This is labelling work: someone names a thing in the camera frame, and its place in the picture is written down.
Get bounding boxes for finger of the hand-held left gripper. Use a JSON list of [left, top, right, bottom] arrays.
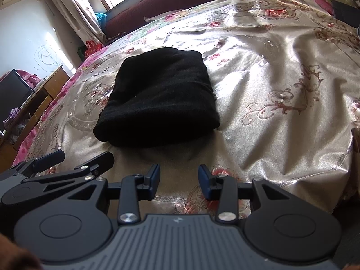
[[28, 151, 115, 195], [4, 150, 66, 178]]

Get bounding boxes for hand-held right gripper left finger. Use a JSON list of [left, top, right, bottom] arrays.
[[69, 164, 161, 225]]

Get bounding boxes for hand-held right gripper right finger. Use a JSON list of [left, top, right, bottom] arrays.
[[198, 164, 284, 223]]

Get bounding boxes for black pants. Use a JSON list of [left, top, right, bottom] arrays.
[[93, 48, 221, 148]]

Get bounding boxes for purple cloth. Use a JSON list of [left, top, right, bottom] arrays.
[[3, 108, 21, 130]]

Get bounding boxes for wooden desk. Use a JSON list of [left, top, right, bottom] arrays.
[[0, 65, 71, 154]]

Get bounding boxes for black television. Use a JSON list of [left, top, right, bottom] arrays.
[[0, 69, 35, 132]]

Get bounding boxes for pink cloth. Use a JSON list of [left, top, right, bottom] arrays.
[[17, 69, 40, 88]]

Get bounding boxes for red gift bag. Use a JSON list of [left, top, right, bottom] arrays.
[[84, 41, 103, 57]]

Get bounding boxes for floral satin bedspread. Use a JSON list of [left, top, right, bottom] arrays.
[[11, 0, 360, 217]]

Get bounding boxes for beige patterned curtain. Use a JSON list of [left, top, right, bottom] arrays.
[[39, 0, 106, 46]]

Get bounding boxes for maroon padded headboard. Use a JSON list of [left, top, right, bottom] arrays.
[[104, 0, 215, 38]]

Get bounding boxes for dark item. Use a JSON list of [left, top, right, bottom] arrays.
[[331, 0, 360, 18]]

